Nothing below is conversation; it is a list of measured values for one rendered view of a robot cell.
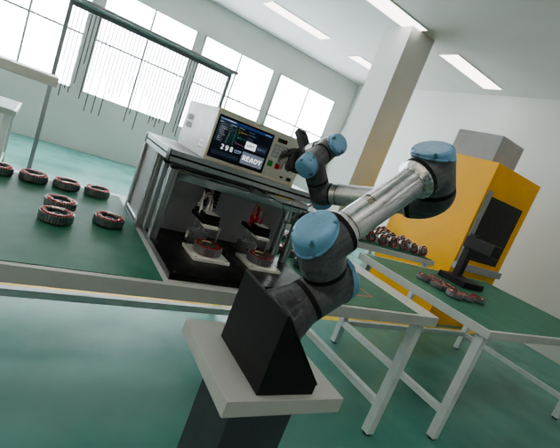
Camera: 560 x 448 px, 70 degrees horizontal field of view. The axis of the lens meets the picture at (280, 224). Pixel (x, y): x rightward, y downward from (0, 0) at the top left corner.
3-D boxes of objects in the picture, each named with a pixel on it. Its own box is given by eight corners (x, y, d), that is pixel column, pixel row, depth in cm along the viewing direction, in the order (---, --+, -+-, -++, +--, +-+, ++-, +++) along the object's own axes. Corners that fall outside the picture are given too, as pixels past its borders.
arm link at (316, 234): (321, 294, 94) (466, 187, 113) (308, 247, 85) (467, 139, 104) (292, 271, 103) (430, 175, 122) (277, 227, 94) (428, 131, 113)
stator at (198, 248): (224, 260, 152) (227, 252, 152) (196, 255, 146) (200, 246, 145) (213, 249, 161) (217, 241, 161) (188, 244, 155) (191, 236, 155)
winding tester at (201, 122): (292, 187, 178) (308, 143, 174) (203, 158, 154) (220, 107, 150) (254, 168, 210) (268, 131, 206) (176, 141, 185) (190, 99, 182)
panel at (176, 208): (270, 250, 199) (292, 194, 194) (139, 223, 163) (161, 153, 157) (269, 249, 200) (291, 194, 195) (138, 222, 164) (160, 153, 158)
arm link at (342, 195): (460, 212, 122) (320, 195, 149) (460, 181, 115) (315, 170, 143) (451, 235, 115) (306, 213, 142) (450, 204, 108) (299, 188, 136)
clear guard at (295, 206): (332, 235, 161) (337, 221, 160) (284, 222, 148) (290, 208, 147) (292, 210, 188) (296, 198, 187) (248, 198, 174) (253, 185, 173)
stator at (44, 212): (72, 228, 135) (75, 219, 135) (34, 221, 130) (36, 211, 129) (73, 219, 145) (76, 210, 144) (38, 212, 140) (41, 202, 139)
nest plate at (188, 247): (228, 266, 152) (230, 263, 152) (192, 260, 144) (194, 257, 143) (215, 251, 164) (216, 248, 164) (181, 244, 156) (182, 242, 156)
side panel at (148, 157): (141, 228, 165) (164, 154, 160) (134, 226, 163) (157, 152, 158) (130, 207, 188) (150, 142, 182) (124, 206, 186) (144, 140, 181)
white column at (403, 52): (340, 266, 581) (435, 40, 524) (317, 260, 556) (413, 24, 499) (321, 252, 622) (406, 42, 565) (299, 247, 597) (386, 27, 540)
